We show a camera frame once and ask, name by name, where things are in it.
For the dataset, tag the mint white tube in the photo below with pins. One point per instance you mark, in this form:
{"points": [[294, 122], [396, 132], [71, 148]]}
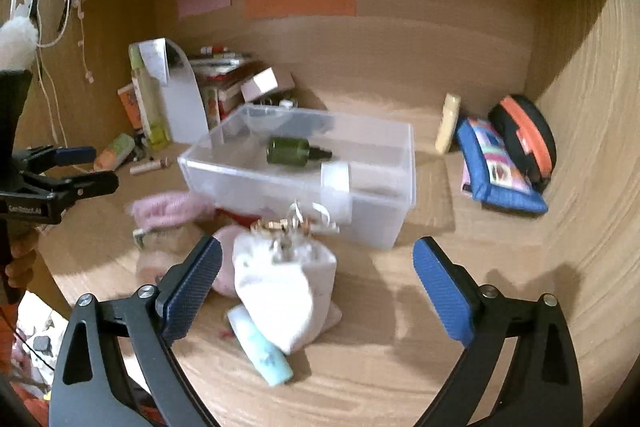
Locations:
{"points": [[267, 359]]}

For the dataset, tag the black orange zip case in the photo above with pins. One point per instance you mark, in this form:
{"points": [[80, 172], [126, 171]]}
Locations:
{"points": [[527, 137]]}

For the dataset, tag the cream lotion bottle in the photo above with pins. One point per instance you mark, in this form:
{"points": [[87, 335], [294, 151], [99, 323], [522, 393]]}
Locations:
{"points": [[448, 124]]}

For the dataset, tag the small wooden lip balm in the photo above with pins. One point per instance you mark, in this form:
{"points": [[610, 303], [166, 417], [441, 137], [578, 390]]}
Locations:
{"points": [[149, 166]]}

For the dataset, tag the blue patchwork pouch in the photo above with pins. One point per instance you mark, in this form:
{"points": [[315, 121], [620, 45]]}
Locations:
{"points": [[491, 175]]}

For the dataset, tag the dark green glass bottle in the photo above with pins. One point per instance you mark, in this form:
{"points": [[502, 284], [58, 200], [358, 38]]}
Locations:
{"points": [[294, 152]]}

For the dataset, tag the pink round lid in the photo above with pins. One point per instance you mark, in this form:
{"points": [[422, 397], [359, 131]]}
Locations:
{"points": [[224, 280]]}

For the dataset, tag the white curved paper stand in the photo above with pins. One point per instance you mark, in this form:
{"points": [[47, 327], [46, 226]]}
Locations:
{"points": [[174, 90]]}

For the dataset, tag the orange book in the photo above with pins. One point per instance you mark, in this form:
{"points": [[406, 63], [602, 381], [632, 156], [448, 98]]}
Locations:
{"points": [[127, 95]]}

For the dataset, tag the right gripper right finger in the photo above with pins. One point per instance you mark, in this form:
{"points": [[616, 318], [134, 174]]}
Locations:
{"points": [[542, 386]]}

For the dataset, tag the pink white small box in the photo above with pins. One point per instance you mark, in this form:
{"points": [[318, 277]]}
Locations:
{"points": [[271, 80]]}

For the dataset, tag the clear plastic storage bin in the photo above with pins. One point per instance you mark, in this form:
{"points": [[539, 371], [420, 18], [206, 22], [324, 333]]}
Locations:
{"points": [[230, 165]]}

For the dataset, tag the orange paper note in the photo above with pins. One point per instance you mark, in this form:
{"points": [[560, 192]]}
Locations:
{"points": [[261, 9]]}

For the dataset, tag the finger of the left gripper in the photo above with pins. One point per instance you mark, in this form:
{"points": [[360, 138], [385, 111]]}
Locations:
{"points": [[70, 189], [46, 157]]}

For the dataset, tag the green orange tube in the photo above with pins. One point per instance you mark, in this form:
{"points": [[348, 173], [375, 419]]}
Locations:
{"points": [[115, 153]]}

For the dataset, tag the white cloth pouch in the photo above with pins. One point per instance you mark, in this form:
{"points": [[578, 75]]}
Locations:
{"points": [[285, 277]]}

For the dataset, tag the white round jar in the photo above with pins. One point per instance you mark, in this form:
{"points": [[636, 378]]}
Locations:
{"points": [[335, 191]]}

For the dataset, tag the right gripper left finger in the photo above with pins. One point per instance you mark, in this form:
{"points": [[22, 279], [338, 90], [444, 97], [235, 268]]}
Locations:
{"points": [[91, 386]]}

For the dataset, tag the stack of books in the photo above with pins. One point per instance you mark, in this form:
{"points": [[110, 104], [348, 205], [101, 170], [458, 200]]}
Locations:
{"points": [[220, 77]]}

